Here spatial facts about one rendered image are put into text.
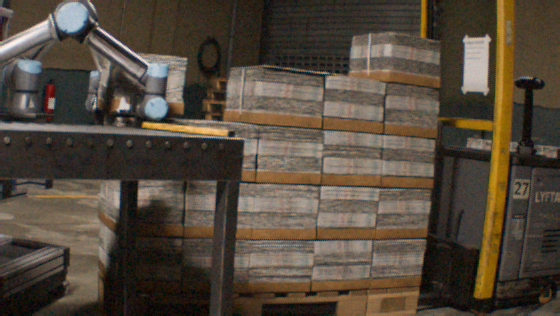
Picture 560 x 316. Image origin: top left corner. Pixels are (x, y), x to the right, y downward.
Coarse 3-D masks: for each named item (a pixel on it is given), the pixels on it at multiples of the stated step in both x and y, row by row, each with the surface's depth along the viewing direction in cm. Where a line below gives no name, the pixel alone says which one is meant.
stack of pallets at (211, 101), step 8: (216, 80) 991; (224, 80) 981; (208, 88) 991; (216, 88) 990; (224, 88) 998; (208, 96) 991; (216, 96) 993; (208, 104) 982; (224, 104) 966; (208, 112) 986; (216, 112) 978; (224, 112) 966; (208, 120) 987; (216, 120) 993; (224, 120) 969
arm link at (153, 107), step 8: (144, 96) 260; (152, 96) 257; (160, 96) 258; (144, 104) 259; (152, 104) 256; (160, 104) 257; (144, 112) 260; (152, 112) 256; (160, 112) 257; (152, 120) 260
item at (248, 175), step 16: (256, 176) 314; (272, 176) 316; (288, 176) 319; (304, 176) 322; (320, 176) 325; (336, 176) 328; (352, 176) 331; (368, 176) 334; (112, 224) 296; (144, 224) 296; (144, 288) 298; (160, 288) 301; (176, 288) 303; (192, 288) 306; (208, 288) 309; (240, 288) 314; (256, 288) 317; (272, 288) 320; (288, 288) 323; (304, 288) 326; (320, 288) 329; (336, 288) 332; (352, 288) 336
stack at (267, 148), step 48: (288, 144) 319; (336, 144) 327; (144, 192) 295; (192, 192) 303; (240, 192) 311; (288, 192) 319; (336, 192) 329; (144, 240) 297; (192, 240) 304; (240, 240) 313; (288, 240) 322; (336, 240) 331
